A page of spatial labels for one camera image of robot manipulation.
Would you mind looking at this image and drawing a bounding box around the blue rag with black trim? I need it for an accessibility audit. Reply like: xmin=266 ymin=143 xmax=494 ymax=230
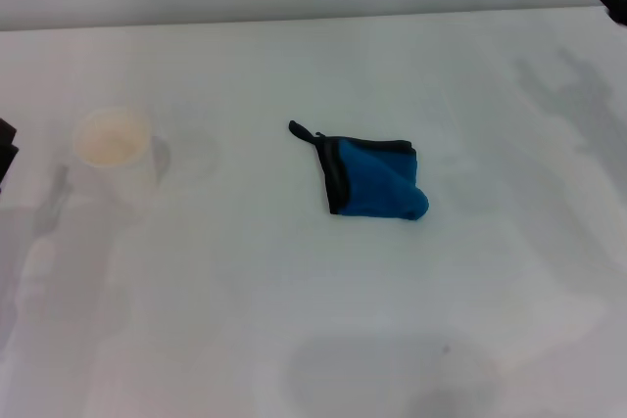
xmin=286 ymin=118 xmax=432 ymax=221

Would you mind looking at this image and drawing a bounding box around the white paper cup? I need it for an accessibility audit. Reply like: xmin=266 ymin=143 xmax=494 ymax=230
xmin=72 ymin=107 xmax=172 ymax=217

